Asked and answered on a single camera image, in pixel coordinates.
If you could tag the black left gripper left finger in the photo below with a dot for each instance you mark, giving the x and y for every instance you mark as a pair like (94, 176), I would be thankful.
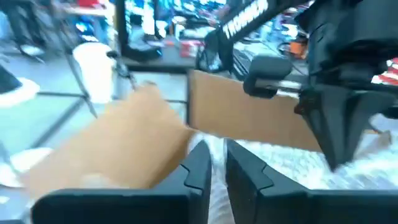
(174, 199)

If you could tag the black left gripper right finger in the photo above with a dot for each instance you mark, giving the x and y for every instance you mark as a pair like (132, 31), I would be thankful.
(264, 202)

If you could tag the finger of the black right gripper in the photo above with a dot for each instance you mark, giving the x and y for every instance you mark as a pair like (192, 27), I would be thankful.
(326, 118)
(363, 105)

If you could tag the white bubble wrap packet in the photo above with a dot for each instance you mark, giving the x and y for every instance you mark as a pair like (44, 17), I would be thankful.
(295, 168)

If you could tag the brown cardboard shipping box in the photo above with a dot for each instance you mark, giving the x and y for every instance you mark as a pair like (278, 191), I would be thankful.
(124, 146)

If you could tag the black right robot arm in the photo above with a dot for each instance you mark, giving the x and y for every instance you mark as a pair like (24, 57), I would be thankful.
(245, 18)

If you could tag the white cylindrical bin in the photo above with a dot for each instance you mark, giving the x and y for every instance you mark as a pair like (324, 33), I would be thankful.
(94, 71)

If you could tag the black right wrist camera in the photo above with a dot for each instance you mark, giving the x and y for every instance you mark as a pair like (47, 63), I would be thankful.
(267, 74)

